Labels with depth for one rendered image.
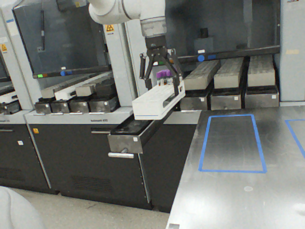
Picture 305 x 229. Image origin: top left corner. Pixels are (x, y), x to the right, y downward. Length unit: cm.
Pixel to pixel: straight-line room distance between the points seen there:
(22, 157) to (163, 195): 116
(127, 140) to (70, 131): 84
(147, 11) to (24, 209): 68
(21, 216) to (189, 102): 95
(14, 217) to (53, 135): 142
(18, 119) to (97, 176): 71
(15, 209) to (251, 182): 42
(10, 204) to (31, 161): 171
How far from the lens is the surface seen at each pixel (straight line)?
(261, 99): 116
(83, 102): 150
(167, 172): 144
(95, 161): 166
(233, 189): 53
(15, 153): 221
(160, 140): 134
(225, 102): 117
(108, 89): 146
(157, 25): 87
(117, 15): 92
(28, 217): 41
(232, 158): 63
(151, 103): 78
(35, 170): 213
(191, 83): 125
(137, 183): 158
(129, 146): 88
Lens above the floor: 114
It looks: 19 degrees down
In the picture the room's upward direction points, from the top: 10 degrees counter-clockwise
